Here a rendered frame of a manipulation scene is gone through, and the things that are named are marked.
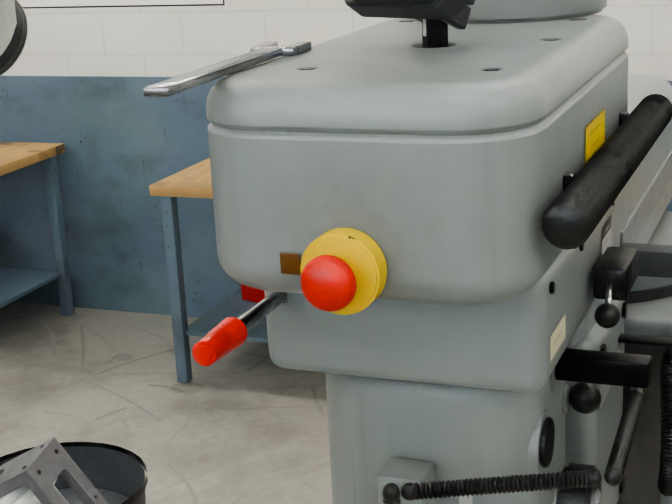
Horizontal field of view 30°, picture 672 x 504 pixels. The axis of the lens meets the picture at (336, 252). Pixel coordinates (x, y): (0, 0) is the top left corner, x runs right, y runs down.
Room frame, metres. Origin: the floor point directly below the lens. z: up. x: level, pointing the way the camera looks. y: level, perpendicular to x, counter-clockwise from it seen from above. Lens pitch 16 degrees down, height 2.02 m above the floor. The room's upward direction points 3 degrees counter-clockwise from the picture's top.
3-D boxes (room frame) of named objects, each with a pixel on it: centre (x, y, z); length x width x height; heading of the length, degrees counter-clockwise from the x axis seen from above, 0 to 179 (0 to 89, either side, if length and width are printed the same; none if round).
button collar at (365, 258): (0.85, 0.00, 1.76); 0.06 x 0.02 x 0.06; 68
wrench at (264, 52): (0.97, 0.07, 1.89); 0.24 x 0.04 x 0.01; 159
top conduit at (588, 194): (1.04, -0.24, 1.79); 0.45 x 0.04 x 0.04; 158
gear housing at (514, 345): (1.10, -0.11, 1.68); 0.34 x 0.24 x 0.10; 158
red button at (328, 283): (0.83, 0.00, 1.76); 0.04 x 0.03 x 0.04; 68
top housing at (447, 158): (1.08, -0.10, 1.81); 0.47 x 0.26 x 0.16; 158
